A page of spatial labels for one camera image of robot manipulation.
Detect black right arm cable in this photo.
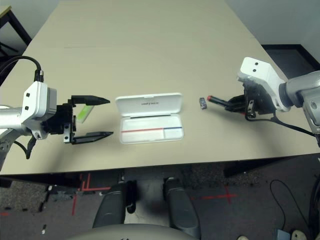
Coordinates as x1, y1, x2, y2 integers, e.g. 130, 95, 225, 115
269, 112, 320, 240

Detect white sneaker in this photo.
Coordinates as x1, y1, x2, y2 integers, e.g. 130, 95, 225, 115
291, 229, 308, 240

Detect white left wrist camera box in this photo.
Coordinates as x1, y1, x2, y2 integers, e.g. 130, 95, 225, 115
21, 81, 58, 140

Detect green plastic stationery stick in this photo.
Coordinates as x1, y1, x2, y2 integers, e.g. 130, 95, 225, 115
76, 104, 95, 124

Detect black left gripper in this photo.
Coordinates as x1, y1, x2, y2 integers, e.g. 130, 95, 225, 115
41, 94, 115, 146

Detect grey robot left leg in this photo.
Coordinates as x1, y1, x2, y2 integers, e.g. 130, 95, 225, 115
92, 181, 137, 230

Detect grey blue floor box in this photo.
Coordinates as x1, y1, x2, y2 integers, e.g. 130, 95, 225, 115
273, 228, 291, 240

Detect black marker with red cap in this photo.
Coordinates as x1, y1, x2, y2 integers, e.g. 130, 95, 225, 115
206, 94, 230, 106

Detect grey robot torso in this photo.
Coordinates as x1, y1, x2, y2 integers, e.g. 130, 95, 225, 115
64, 224, 198, 240

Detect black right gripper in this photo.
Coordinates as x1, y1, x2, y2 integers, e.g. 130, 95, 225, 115
224, 81, 276, 121

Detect black tripod stand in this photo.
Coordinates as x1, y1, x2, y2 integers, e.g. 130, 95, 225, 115
0, 41, 20, 58

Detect white plastic pencil case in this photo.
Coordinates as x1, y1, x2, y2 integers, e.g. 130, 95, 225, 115
114, 92, 185, 145

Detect beige side table black legs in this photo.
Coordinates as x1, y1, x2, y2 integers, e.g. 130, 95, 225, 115
0, 5, 33, 48

